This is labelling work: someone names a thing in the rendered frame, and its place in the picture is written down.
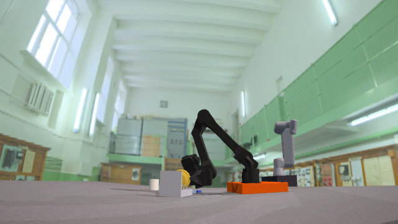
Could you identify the yellow plate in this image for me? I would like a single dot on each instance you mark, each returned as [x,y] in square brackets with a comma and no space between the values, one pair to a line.
[185,178]

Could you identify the white cylinder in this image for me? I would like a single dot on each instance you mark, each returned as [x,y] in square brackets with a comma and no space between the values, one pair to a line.
[153,184]

